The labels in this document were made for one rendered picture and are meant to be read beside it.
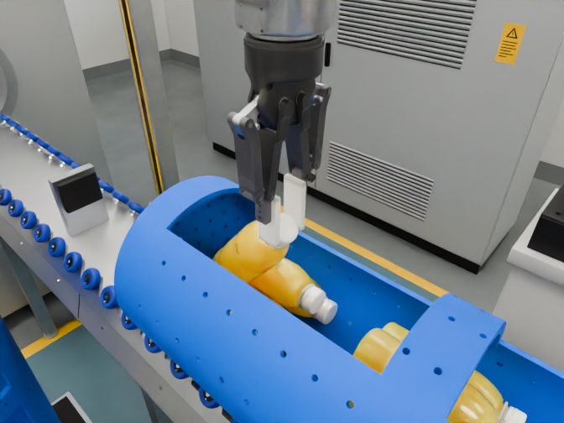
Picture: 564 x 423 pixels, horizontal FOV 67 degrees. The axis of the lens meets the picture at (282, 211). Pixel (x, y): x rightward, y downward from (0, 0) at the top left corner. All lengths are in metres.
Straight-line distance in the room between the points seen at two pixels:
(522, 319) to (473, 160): 1.15
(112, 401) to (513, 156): 1.92
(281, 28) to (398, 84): 1.84
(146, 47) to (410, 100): 1.33
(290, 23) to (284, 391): 0.35
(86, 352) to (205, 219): 1.47
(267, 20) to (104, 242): 0.82
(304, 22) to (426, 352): 0.32
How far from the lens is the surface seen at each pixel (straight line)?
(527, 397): 0.68
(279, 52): 0.39
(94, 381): 2.03
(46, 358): 2.19
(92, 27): 5.32
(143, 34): 1.25
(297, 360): 0.47
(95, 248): 1.10
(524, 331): 1.15
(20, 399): 1.36
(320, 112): 0.48
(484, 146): 2.12
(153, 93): 1.30
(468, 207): 2.27
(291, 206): 0.52
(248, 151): 0.42
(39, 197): 1.35
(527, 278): 1.06
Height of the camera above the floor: 1.58
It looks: 35 degrees down
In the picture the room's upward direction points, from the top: straight up
